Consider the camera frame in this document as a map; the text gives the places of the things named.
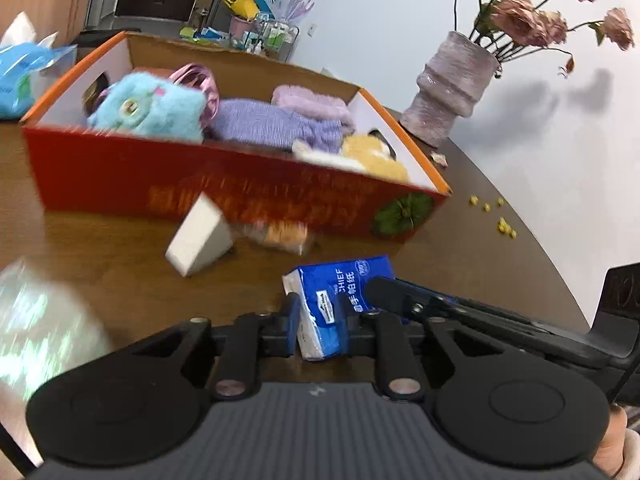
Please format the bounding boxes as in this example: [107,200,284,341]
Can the grey ribbed vase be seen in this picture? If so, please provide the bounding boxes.
[399,30,502,147]

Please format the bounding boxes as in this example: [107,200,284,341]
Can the yellow plush toy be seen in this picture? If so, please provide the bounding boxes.
[292,129,412,184]

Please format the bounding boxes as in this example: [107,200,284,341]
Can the orange snack packet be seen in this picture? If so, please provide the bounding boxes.
[239,219,314,256]

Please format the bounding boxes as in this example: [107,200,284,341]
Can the light blue plush toy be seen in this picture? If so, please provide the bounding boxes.
[87,72,209,144]

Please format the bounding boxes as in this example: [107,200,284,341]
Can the wire cart with bottles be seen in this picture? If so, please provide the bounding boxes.
[242,17,300,64]

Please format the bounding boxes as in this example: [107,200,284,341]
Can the scattered yellow flower bits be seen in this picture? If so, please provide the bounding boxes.
[467,194,519,239]

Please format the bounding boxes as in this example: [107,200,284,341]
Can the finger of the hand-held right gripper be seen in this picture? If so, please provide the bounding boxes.
[399,281,506,317]
[362,275,543,343]

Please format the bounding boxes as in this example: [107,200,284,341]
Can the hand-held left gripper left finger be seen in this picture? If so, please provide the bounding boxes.
[131,292,302,402]

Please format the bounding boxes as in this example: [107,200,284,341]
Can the pink bucket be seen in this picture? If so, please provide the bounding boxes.
[229,14,259,42]

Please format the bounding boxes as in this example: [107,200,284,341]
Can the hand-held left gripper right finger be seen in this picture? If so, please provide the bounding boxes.
[334,292,507,403]

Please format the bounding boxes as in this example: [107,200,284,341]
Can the iridescent ball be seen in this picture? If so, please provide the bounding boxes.
[0,257,114,402]

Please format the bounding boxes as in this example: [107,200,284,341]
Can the blue wet wipes pack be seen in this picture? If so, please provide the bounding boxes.
[0,11,79,121]

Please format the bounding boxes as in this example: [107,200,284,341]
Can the purple decorative stems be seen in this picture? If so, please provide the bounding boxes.
[272,0,316,24]

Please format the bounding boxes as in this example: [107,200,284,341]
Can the pale pink fluffy cloth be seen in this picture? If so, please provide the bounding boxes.
[272,83,357,137]

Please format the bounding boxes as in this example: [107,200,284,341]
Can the red cardboard box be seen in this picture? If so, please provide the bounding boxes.
[20,30,452,242]

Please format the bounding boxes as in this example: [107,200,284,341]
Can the blue tissue packet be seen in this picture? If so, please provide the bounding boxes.
[282,254,402,362]

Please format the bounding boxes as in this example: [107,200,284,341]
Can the person's right hand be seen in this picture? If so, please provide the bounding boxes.
[592,402,630,480]

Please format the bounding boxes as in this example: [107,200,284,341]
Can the dried pink roses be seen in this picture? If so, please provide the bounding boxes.
[438,0,636,79]

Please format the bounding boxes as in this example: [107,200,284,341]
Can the purple knit pouch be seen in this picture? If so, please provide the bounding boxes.
[207,98,344,154]

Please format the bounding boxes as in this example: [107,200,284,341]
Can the white wedge block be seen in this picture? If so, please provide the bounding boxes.
[164,193,235,278]

